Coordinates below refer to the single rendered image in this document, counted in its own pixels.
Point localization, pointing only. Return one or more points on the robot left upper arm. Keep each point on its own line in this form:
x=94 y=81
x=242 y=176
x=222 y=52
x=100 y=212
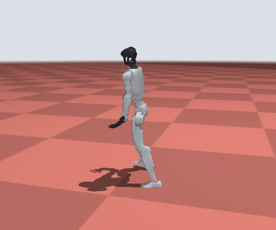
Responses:
x=127 y=78

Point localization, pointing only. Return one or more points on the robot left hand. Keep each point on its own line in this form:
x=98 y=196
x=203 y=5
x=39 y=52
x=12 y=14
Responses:
x=118 y=123

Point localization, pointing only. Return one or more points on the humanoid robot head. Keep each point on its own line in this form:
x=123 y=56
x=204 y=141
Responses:
x=128 y=52

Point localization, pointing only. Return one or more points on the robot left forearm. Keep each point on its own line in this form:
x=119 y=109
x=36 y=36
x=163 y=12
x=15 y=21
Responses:
x=126 y=105

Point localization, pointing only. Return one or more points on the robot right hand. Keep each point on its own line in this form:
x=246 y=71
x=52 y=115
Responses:
x=133 y=56

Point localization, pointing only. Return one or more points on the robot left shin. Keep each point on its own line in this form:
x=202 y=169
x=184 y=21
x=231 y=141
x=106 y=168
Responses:
x=148 y=163

